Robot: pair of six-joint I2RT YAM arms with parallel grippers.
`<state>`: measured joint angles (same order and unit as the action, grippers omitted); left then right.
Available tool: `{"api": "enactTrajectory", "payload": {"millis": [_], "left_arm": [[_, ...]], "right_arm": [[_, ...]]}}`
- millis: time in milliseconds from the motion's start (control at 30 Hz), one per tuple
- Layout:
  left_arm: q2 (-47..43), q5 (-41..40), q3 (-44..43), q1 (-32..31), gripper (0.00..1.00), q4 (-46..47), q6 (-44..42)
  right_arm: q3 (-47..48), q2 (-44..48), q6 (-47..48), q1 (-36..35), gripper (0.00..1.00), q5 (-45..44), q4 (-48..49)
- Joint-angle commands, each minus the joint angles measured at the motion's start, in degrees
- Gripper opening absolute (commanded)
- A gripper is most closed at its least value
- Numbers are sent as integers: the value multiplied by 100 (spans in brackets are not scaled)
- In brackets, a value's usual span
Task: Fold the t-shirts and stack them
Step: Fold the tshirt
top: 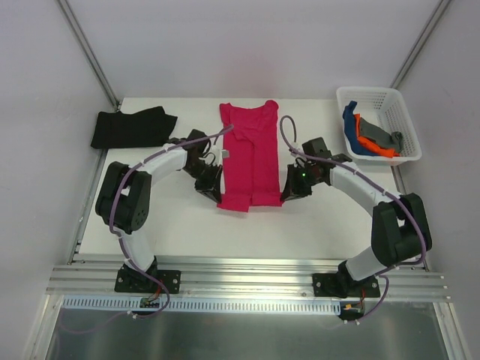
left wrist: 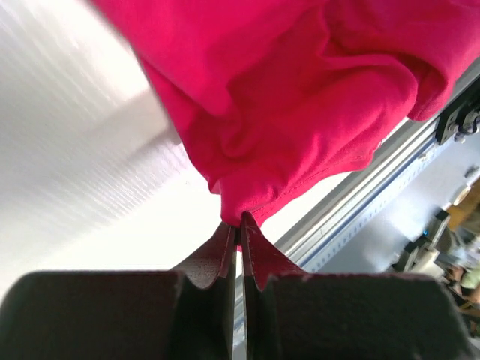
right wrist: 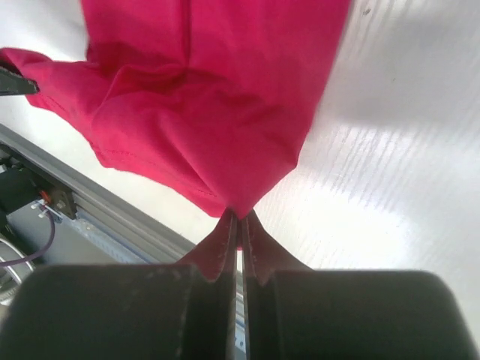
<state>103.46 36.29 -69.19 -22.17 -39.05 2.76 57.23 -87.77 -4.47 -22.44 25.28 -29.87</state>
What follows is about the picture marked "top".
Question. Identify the right corner aluminium profile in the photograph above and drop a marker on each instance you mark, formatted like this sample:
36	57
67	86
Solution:
439	12

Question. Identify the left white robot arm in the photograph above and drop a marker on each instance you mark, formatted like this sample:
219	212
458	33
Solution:
123	202

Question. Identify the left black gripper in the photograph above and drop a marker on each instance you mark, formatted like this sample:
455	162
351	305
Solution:
209	180

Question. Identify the pink t shirt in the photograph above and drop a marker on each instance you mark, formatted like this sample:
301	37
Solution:
251	172

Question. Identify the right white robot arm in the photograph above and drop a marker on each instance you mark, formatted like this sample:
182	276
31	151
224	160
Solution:
400	232

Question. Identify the grey t shirt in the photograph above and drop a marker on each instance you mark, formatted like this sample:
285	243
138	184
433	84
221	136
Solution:
382	138

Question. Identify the white plastic basket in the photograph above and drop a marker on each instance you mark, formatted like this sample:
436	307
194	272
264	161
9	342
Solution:
385	108

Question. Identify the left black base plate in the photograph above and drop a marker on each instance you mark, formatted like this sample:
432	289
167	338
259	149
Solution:
131	281

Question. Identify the blue t shirt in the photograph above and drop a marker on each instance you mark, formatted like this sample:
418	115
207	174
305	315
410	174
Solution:
349	129

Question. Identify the orange t shirt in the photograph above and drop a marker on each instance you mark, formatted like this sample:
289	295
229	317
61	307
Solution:
369	144

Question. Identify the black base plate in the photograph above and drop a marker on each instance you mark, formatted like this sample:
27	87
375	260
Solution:
330	285
131	281

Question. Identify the corner aluminium profile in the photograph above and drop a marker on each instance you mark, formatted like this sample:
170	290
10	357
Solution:
87	50
439	12

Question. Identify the white slotted cable duct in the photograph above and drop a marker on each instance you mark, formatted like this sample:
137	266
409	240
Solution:
202	305

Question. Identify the left corner aluminium profile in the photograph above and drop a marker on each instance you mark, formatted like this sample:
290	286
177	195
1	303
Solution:
87	50

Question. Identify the black folded t shirt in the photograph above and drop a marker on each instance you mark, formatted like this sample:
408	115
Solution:
147	128

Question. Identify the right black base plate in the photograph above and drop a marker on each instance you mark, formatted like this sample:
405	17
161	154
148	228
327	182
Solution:
330	285

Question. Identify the aluminium mounting rail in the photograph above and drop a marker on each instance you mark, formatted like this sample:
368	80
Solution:
242	278

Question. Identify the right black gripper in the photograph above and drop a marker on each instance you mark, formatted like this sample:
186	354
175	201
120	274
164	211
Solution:
297	181

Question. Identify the left table edge rail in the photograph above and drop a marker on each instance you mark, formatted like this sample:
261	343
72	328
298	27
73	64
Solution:
87	206

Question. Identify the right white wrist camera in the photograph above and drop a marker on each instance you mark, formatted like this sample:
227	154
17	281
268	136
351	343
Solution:
295	149

